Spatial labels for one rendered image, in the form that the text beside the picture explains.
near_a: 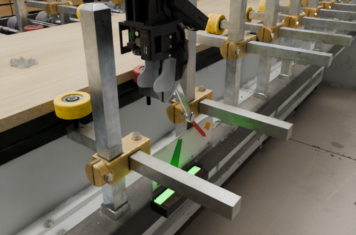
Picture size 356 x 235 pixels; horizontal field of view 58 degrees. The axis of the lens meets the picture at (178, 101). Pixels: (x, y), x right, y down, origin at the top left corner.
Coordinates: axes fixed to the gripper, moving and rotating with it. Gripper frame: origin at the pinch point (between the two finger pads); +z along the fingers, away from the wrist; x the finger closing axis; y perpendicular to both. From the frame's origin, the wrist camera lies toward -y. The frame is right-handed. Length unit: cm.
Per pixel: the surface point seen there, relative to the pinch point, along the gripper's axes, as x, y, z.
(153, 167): 0.6, 4.9, 13.2
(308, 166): 0, -137, 97
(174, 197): -0.4, -2.8, 26.4
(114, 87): -6.4, 6.7, -2.0
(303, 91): -30, -214, 80
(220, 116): 0.5, -19.9, 12.6
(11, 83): -45.1, 6.5, 6.6
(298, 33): 1, -70, 2
